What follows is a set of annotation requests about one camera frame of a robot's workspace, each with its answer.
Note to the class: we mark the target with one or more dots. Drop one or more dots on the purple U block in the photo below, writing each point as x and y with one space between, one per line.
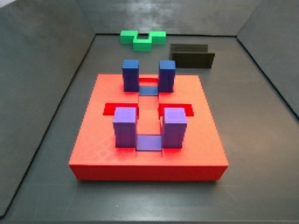
149 132

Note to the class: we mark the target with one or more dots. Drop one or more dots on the dark blue U block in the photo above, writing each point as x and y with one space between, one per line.
149 84

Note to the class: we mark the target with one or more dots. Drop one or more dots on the red board base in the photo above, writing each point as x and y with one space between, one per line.
98 160

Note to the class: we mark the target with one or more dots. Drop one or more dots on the black block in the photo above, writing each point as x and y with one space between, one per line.
191 56

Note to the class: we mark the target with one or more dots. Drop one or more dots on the green zigzag block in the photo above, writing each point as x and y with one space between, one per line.
143 44

